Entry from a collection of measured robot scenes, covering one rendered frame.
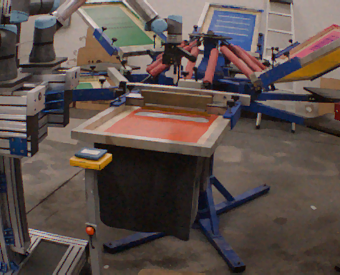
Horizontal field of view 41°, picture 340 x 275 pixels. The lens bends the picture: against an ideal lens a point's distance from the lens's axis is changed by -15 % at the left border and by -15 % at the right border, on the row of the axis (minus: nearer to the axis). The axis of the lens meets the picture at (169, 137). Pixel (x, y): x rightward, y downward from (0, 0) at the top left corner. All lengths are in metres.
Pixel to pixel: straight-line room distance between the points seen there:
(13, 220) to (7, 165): 0.29
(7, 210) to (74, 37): 5.24
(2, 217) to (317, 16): 5.22
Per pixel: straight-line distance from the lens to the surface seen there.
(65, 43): 7.45
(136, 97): 2.62
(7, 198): 2.36
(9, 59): 1.92
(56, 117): 2.37
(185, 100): 2.58
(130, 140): 2.06
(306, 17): 6.59
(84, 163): 1.89
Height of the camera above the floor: 1.56
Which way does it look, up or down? 16 degrees down
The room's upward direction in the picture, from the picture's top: 3 degrees clockwise
